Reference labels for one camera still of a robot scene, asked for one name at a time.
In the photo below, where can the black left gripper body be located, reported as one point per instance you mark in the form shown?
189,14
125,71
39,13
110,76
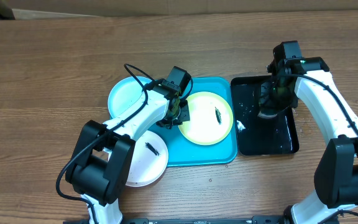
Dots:
176,118

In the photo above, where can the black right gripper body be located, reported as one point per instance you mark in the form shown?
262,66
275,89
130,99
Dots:
269,106

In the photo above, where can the green sponge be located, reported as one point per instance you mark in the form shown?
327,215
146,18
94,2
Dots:
267,114

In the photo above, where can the yellow plate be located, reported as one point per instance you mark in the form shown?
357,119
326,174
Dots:
211,119

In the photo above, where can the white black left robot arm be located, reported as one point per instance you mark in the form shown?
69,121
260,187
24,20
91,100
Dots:
100,164

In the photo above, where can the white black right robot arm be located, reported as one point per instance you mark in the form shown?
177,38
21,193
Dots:
336,177

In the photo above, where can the teal plastic tray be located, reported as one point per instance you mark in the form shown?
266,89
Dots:
182,152

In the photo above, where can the black rectangular tray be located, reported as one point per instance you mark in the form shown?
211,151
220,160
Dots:
255,135

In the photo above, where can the white plate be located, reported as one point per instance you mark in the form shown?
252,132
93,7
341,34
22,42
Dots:
138,163

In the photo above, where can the light blue plate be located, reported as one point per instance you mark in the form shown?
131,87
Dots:
123,95

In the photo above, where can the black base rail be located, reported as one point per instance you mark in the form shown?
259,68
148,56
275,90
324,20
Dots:
257,219

